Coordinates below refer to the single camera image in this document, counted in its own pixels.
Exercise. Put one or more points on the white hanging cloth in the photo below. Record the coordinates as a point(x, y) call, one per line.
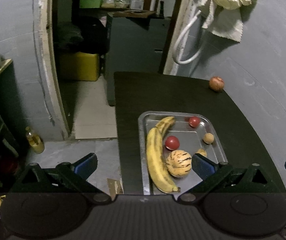
point(223, 17)

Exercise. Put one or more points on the red cherry tomato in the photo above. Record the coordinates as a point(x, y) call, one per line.
point(172, 143)
point(194, 121)

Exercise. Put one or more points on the oil bottle on floor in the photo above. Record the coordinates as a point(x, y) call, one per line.
point(35, 141)

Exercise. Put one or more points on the tan round longan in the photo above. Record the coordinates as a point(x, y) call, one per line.
point(208, 138)
point(202, 152)

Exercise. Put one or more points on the striped pepino melon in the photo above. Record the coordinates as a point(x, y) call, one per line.
point(179, 163)

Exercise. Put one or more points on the silver metal tray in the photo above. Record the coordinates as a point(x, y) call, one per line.
point(193, 132)

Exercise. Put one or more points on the dark spotted banana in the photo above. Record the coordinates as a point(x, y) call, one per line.
point(165, 124)

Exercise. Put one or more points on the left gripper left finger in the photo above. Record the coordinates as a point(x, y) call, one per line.
point(74, 177)

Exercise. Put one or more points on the green box on shelf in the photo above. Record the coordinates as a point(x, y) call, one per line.
point(90, 4)

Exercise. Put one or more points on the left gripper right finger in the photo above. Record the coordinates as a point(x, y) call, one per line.
point(213, 175)

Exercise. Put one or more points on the yellow banana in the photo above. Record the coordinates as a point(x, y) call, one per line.
point(156, 165)

